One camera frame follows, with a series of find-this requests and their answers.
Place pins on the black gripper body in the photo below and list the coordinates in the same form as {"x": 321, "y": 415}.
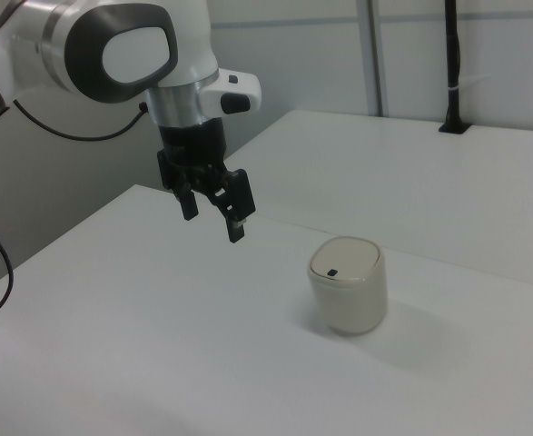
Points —
{"x": 193, "y": 143}

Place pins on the black pole with base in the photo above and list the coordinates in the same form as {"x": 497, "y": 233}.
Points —
{"x": 453, "y": 54}

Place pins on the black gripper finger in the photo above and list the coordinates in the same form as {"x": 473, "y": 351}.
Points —
{"x": 236, "y": 195}
{"x": 187, "y": 202}

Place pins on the small white trash can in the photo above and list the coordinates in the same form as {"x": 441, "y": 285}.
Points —
{"x": 348, "y": 295}

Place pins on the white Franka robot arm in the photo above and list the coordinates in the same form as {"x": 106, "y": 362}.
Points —
{"x": 189, "y": 41}

